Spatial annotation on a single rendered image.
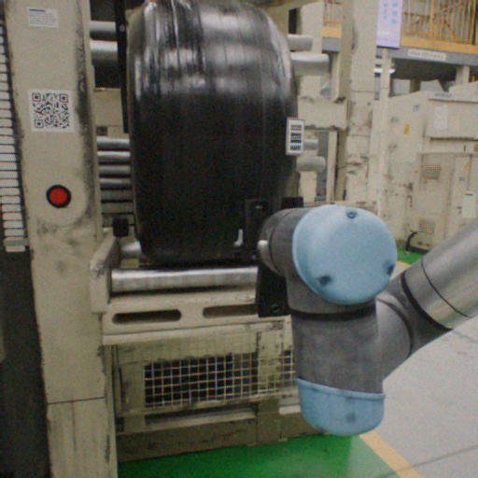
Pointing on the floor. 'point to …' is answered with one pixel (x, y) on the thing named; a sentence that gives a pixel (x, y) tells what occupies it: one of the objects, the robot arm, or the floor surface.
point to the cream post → (64, 237)
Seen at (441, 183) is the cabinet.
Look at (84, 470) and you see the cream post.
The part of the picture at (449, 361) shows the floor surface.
